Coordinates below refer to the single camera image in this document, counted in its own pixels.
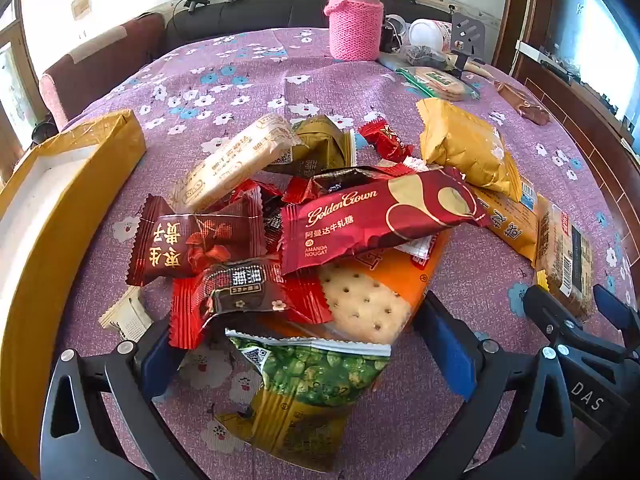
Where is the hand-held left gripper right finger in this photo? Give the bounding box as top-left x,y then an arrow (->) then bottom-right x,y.
424,291 -> 577,480

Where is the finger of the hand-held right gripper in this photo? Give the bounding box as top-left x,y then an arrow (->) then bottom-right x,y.
522,286 -> 591,348
593,284 -> 640,333

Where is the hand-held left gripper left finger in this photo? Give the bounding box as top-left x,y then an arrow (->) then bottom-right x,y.
39,317 -> 201,480

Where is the cream small packet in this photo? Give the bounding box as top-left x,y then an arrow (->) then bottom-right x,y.
98,285 -> 154,345

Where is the orange square cracker pack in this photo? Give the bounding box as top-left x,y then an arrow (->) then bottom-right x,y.
260,230 -> 452,347

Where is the white red snack packet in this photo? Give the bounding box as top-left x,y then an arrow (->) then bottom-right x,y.
399,236 -> 440,264

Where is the dark brown red-ended packet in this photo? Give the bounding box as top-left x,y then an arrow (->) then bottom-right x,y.
170,254 -> 334,350

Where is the dark red leaf-print packet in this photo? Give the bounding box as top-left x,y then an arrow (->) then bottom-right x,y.
124,194 -> 269,287

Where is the green pea packet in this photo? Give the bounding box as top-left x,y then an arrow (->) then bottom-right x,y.
224,328 -> 393,474

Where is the large red nougat packet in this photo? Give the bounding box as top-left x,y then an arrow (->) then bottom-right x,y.
279,167 -> 495,277

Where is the small black red candy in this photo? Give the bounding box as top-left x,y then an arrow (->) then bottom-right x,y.
260,195 -> 287,252

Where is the dark glossy brown packet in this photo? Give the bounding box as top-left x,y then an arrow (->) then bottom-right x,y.
311,164 -> 432,197

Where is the red crinkled candy wrapper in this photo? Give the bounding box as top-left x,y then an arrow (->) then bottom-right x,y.
227,181 -> 285,207

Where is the beige long wafer packet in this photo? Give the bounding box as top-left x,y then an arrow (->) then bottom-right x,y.
169,113 -> 304,214

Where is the yellow cardboard box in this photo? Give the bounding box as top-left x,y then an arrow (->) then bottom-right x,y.
0,108 -> 148,476

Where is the olive gold snack packet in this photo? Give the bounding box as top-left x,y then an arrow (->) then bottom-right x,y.
267,114 -> 358,180

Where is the clear yellow-edged cracker pack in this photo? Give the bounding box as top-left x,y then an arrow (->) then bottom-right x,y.
533,194 -> 597,322

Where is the yellow orange biscuit pack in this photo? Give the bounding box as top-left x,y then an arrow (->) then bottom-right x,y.
469,184 -> 540,267

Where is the gold puffed snack packet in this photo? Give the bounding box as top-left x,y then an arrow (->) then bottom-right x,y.
416,98 -> 524,202

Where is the wooden cabinet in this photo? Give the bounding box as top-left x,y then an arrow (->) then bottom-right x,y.
492,0 -> 640,201

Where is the brown wrapper packet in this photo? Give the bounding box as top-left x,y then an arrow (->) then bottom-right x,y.
494,80 -> 552,127

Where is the round crackers green packet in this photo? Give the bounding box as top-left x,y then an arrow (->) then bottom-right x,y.
397,64 -> 482,102

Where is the white flat device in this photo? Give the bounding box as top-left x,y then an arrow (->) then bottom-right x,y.
517,41 -> 573,81

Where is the black round object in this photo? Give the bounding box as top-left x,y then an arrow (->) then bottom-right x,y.
31,114 -> 59,147

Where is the television screen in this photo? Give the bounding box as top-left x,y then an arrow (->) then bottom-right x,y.
547,0 -> 640,126

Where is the purple floral tablecloth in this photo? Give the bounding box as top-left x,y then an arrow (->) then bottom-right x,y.
37,25 -> 640,480

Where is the white cup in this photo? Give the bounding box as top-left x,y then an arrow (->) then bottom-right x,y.
409,18 -> 447,52

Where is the glass door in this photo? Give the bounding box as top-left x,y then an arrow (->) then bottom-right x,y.
0,7 -> 42,171

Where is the brown pink chair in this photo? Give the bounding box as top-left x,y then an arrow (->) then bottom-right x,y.
39,11 -> 167,132

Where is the pink knitted sleeve bottle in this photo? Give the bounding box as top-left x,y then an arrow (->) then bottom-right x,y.
322,0 -> 386,62

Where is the dark sofa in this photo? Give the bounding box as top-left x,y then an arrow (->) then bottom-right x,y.
164,0 -> 501,57

